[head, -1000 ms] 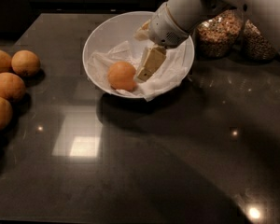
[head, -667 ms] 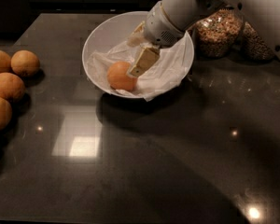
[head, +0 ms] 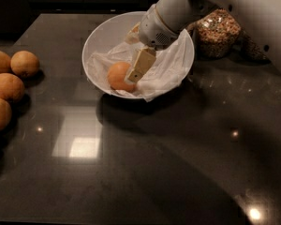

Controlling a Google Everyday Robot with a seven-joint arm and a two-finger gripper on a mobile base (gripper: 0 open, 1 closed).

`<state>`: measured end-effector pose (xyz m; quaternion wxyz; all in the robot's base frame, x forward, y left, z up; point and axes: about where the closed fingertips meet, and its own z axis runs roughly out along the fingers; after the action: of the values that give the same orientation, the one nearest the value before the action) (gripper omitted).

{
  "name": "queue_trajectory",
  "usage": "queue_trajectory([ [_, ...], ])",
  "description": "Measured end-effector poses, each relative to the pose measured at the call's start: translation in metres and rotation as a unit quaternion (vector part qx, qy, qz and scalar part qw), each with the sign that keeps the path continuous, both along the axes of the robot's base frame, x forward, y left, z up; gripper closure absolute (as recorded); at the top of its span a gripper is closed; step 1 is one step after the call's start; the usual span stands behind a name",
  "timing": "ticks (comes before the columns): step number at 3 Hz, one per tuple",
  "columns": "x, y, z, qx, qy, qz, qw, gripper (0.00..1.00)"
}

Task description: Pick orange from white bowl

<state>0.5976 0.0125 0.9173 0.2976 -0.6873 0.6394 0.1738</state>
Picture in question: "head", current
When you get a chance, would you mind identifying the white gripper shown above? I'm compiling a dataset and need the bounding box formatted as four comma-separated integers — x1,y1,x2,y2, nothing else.
125,4,180,83

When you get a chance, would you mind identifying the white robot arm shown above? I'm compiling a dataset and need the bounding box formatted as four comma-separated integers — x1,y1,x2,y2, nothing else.
126,0,281,83

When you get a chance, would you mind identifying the white bowl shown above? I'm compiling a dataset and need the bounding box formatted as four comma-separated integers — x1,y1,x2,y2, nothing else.
81,10,196,100

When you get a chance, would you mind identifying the white plastic bag liner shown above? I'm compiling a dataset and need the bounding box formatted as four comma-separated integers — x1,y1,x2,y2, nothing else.
82,30,194,102

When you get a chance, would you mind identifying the glass jar middle with cereal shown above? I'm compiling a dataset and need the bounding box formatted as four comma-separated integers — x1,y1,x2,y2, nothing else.
187,8,241,59

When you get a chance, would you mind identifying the orange top right of pile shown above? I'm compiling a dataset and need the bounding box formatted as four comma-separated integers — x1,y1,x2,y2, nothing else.
10,51,39,78

